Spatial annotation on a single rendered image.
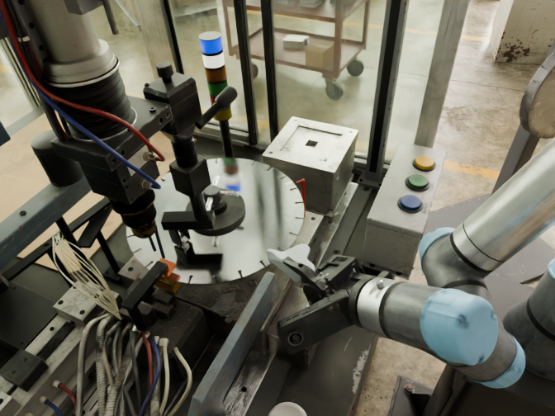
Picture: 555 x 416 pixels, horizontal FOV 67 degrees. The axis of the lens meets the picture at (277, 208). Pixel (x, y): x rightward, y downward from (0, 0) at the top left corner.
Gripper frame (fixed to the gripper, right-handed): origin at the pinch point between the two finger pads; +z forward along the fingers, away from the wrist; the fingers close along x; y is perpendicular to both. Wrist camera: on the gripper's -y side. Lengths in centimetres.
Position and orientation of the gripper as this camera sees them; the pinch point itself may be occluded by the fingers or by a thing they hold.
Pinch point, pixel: (282, 289)
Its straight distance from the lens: 74.3
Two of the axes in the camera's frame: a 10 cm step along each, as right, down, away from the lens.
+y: 7.3, -5.0, 4.7
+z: -5.4, 0.0, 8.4
